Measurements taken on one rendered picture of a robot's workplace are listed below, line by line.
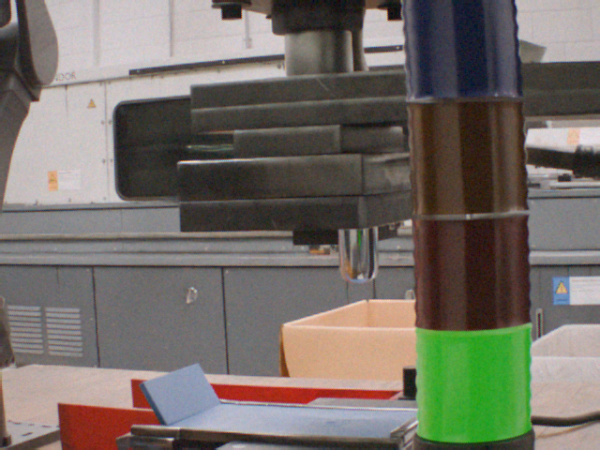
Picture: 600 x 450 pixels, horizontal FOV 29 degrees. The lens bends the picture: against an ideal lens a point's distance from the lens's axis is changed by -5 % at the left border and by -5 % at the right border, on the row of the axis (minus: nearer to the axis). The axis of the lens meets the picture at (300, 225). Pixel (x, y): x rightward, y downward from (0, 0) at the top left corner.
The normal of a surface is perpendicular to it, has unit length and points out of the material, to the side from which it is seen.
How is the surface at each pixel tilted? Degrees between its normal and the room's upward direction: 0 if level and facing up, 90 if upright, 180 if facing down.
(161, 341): 90
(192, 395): 60
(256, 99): 90
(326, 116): 90
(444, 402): 76
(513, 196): 104
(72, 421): 90
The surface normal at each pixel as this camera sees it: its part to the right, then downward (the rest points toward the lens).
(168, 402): 0.77, -0.52
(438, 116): -0.56, -0.18
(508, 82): 0.64, 0.25
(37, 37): 0.98, -0.03
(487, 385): 0.04, -0.19
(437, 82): -0.54, 0.31
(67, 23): -0.44, 0.06
